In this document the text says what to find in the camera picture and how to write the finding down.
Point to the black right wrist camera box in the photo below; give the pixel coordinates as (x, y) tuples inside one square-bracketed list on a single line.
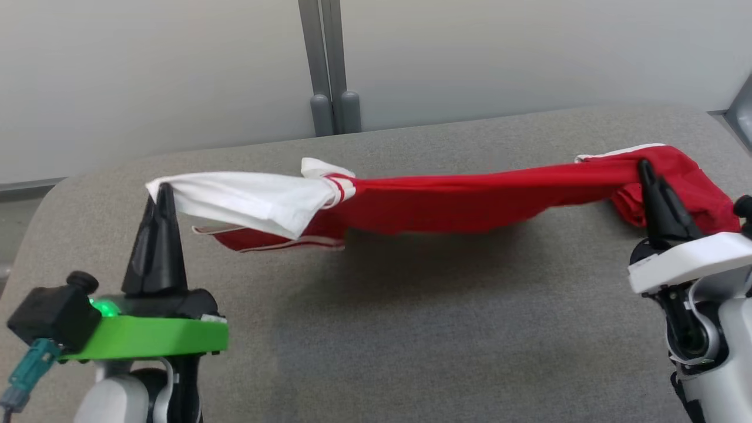
[(745, 211)]

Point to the red shirt white sleeves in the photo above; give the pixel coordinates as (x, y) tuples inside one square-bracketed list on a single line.
[(440, 200)]

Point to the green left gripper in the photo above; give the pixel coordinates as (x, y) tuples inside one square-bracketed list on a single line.
[(147, 338)]

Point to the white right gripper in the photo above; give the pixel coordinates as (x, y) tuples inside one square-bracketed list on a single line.
[(687, 261)]

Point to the grey fabric sofa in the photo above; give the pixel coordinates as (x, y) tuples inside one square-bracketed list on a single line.
[(411, 323)]

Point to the grey upright post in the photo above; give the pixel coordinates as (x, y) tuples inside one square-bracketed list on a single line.
[(314, 59), (349, 114)]

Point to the red shorts white stripe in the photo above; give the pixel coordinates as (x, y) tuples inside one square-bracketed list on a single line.
[(705, 188)]

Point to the grey metal frame rail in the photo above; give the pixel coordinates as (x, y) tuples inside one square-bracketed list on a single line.
[(29, 189)]

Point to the grey slanted metal frame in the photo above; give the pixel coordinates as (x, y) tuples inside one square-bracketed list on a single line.
[(740, 117)]

